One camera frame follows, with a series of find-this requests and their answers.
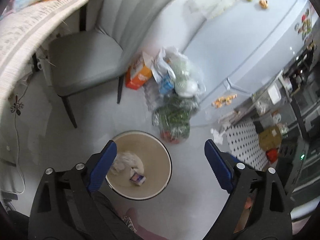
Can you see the bag of green vegetables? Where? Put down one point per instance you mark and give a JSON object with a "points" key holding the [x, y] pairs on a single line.
{"points": [[175, 120]]}

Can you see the patterned beige tablecloth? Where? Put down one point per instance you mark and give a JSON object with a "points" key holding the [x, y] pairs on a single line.
{"points": [[27, 30]]}

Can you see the blue white packet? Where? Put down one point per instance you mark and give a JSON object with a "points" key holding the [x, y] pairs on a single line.
{"points": [[137, 179]]}

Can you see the row of small orange magnets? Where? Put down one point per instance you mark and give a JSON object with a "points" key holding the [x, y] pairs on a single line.
{"points": [[223, 101]]}

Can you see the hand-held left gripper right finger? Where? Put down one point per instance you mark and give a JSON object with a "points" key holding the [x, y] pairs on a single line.
{"points": [[220, 168]]}

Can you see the black white patterned floor mat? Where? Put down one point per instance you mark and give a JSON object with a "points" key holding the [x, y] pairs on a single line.
{"points": [[246, 142]]}

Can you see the grey upholstered chair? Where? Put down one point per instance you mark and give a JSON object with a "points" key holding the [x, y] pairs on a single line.
{"points": [[90, 55]]}

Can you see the orange fridge magnet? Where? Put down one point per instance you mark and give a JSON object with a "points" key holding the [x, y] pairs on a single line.
{"points": [[263, 3]]}

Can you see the person's foot in slipper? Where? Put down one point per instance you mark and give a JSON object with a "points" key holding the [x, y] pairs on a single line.
{"points": [[131, 217]]}

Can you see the crumpled white paper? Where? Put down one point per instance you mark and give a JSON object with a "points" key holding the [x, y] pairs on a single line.
{"points": [[218, 136]]}

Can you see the pale blue refrigerator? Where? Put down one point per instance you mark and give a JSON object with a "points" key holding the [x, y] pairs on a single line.
{"points": [[250, 55]]}

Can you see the large white tissue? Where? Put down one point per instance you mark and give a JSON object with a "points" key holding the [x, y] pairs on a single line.
{"points": [[126, 161]]}

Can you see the orange white carton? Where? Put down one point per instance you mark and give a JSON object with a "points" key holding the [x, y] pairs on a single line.
{"points": [[138, 73]]}

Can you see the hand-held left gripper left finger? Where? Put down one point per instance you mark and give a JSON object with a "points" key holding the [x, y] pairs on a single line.
{"points": [[102, 166]]}

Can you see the clear plastic grocery bag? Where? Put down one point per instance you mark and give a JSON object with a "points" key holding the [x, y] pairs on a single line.
{"points": [[177, 75]]}

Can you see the metal storage shelf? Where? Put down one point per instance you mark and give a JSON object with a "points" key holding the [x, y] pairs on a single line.
{"points": [[297, 97]]}

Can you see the brown cardboard box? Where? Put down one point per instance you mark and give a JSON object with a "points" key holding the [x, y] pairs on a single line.
{"points": [[270, 135]]}

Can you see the round beige trash bin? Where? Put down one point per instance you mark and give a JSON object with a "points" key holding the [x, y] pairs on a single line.
{"points": [[152, 152]]}

